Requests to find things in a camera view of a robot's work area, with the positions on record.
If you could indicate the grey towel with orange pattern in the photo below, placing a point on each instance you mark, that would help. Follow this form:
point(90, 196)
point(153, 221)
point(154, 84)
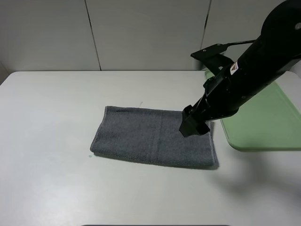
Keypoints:
point(151, 136)

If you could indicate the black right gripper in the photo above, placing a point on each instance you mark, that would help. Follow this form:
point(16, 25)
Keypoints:
point(220, 100)

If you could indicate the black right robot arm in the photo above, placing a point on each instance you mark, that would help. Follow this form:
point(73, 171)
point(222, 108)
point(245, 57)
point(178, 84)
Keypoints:
point(274, 52)

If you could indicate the light green plastic tray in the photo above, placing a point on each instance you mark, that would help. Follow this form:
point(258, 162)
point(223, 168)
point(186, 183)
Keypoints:
point(270, 121)

